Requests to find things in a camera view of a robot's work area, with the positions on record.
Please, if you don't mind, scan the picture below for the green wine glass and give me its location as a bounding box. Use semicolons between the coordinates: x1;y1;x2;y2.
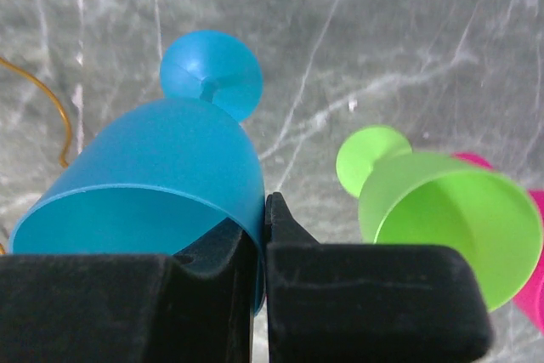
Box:
335;124;544;313

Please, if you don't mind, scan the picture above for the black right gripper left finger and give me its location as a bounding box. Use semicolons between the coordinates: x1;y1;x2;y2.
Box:
1;220;257;362

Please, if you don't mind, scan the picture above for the pink wine glass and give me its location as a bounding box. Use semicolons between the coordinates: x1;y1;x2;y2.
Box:
453;152;543;330

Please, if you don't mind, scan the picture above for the blue wine glass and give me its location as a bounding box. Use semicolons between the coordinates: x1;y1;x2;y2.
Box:
8;29;267;317

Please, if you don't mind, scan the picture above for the gold wire glass rack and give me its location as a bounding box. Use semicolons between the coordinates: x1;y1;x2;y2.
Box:
1;58;72;252

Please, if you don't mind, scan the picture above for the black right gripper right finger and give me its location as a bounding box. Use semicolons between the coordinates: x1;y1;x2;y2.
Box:
264;192;494;362

